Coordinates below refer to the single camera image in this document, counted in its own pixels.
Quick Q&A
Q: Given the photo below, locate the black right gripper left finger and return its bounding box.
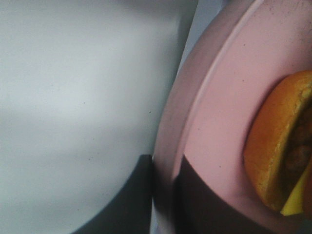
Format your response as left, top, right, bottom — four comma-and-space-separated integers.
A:
74, 155, 153, 234

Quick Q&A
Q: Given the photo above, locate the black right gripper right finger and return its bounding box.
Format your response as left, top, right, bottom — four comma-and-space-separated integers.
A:
174, 157, 273, 234

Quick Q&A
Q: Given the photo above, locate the toy burger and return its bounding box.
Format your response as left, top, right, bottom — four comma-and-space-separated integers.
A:
243, 71, 312, 211

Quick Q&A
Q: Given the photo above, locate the pink round plate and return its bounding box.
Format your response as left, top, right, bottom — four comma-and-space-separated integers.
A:
153, 0, 312, 234

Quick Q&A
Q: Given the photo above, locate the white microwave oven body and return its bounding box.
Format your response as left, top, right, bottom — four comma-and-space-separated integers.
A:
0, 0, 225, 234

